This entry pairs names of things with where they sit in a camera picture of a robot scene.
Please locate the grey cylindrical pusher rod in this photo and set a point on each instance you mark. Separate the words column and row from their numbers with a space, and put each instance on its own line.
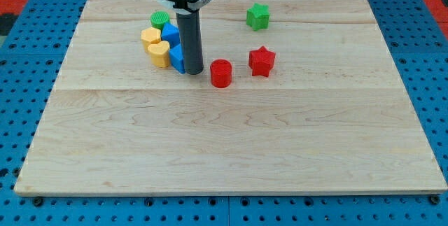
column 191, row 42

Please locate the green star block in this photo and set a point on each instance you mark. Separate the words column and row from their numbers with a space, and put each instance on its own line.
column 258, row 16

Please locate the red star block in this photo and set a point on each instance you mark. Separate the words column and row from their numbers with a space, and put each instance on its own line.
column 261, row 61

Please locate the blue cube block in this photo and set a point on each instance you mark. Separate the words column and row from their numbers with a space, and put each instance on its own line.
column 170, row 33

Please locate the green cylinder block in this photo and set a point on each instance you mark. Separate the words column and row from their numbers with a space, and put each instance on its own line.
column 158, row 19

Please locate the blue triangle block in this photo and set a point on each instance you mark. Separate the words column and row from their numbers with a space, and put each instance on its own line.
column 176, row 58

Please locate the yellow heart block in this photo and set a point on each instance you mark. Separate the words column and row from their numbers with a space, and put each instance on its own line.
column 159, row 54

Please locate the yellow hexagon block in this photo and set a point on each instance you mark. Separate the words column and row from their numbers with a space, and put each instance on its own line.
column 150, row 36

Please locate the red cylinder block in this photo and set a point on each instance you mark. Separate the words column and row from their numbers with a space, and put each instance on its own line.
column 221, row 73

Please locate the wooden board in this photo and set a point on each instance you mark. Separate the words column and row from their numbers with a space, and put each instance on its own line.
column 332, row 118

